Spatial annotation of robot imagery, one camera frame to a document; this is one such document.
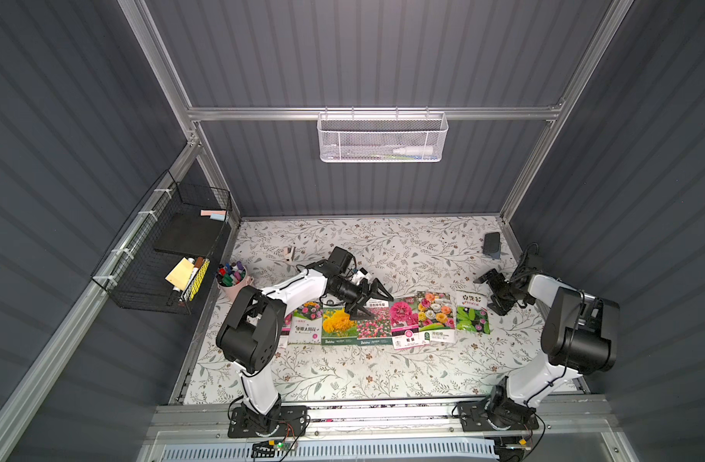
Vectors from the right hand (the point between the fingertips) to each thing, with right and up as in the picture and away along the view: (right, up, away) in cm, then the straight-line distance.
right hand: (481, 290), depth 95 cm
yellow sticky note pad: (-84, +8, -26) cm, 89 cm away
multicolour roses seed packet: (-16, -8, -3) cm, 18 cm away
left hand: (-34, -3, -15) cm, 37 cm away
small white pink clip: (-67, +12, +12) cm, 70 cm away
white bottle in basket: (-23, +46, -1) cm, 52 cm away
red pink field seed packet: (-35, -12, -6) cm, 38 cm away
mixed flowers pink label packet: (-58, -10, -5) cm, 59 cm away
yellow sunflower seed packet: (-48, -11, -6) cm, 49 cm away
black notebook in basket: (-86, +19, -20) cm, 90 cm away
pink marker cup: (-80, +5, -8) cm, 81 cm away
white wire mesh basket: (-32, +57, +17) cm, 68 cm away
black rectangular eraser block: (+10, +15, +14) cm, 23 cm away
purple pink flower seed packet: (-64, -12, -6) cm, 66 cm away
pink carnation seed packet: (-26, -10, -4) cm, 29 cm away
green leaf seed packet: (-4, -7, -2) cm, 8 cm away
